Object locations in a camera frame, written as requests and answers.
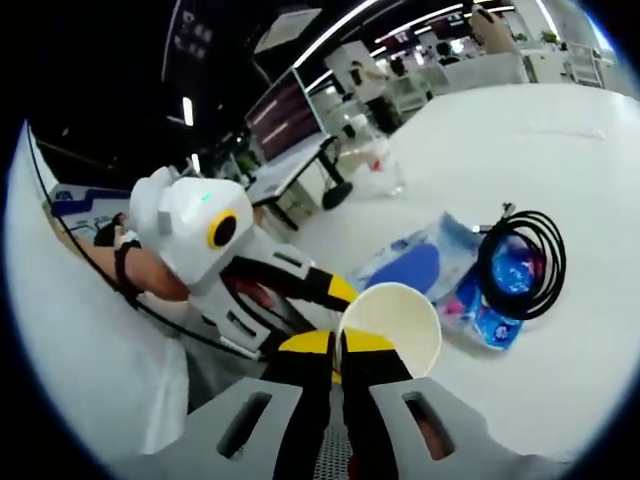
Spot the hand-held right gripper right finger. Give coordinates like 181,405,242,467
341,327,551,480

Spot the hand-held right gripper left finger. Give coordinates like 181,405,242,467
139,328,337,480

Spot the white printed paper cup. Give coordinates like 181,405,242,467
335,282,444,386

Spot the clear plastic bag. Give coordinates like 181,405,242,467
349,209,484,304

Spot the clear plastic water bottle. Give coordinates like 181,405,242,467
344,132,409,199

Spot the blue pink tissue packet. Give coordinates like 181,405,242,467
434,234,546,354

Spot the person's left hand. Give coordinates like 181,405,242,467
127,248,194,303

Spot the black wristband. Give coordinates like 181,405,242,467
113,244,144,306

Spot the blue white display board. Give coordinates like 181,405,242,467
52,185,134,246

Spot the white standing desk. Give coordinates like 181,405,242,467
248,134,354,232

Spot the computer monitor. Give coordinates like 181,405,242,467
244,67,326,164

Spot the white table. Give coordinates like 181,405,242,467
294,82,640,461

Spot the ceiling air conditioner vent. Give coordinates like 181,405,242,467
253,8,324,54

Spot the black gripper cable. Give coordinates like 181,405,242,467
24,124,236,351

